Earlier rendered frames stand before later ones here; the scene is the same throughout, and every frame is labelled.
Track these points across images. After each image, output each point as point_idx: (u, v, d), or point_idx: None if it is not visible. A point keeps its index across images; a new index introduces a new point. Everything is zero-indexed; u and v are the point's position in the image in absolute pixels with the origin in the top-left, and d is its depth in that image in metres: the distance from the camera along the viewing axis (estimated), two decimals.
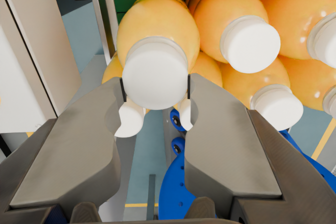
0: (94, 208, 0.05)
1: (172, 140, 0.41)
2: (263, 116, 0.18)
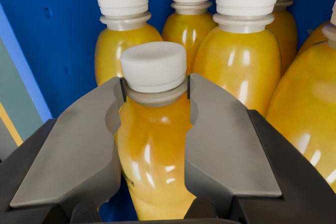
0: (94, 208, 0.05)
1: None
2: None
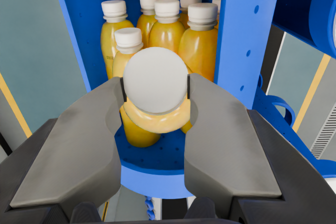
0: (94, 208, 0.05)
1: None
2: None
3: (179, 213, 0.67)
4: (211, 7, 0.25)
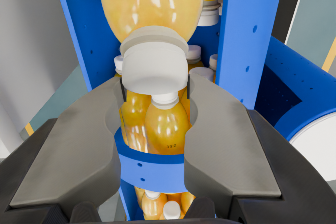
0: (94, 208, 0.05)
1: None
2: None
3: None
4: None
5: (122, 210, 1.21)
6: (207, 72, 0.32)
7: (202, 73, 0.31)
